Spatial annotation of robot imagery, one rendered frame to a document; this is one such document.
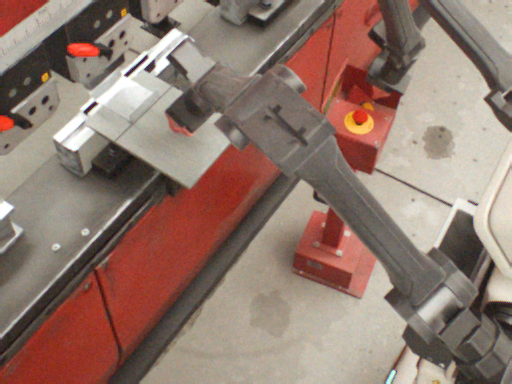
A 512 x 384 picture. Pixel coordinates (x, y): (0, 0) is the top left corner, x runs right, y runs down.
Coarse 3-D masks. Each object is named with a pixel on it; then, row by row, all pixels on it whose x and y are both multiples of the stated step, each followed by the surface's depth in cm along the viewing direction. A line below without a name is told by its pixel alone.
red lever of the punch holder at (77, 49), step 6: (72, 48) 123; (78, 48) 123; (84, 48) 124; (90, 48) 126; (96, 48) 128; (102, 48) 130; (108, 48) 130; (72, 54) 123; (78, 54) 123; (84, 54) 125; (90, 54) 126; (96, 54) 128; (102, 54) 131; (108, 54) 130
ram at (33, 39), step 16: (0, 0) 107; (16, 0) 110; (32, 0) 113; (48, 0) 116; (80, 0) 123; (0, 16) 109; (16, 16) 112; (64, 16) 122; (0, 32) 110; (48, 32) 120; (16, 48) 115; (32, 48) 119; (0, 64) 114
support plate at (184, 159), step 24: (144, 72) 156; (168, 96) 153; (96, 120) 147; (120, 120) 148; (144, 120) 149; (216, 120) 150; (120, 144) 144; (144, 144) 145; (168, 144) 146; (192, 144) 146; (216, 144) 147; (168, 168) 142; (192, 168) 143
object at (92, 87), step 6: (120, 60) 149; (114, 66) 148; (120, 66) 151; (102, 72) 145; (108, 72) 147; (114, 72) 151; (96, 78) 144; (102, 78) 146; (108, 78) 150; (84, 84) 145; (90, 84) 143; (96, 84) 145; (102, 84) 149; (90, 90) 145; (96, 90) 148
